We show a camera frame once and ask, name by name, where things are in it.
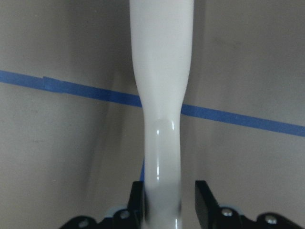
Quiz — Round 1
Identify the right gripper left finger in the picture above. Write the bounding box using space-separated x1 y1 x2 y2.
61 181 144 229

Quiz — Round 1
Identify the white hand brush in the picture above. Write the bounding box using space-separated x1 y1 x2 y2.
130 0 194 229

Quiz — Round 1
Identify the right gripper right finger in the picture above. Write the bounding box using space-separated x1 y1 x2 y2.
195 180 302 229

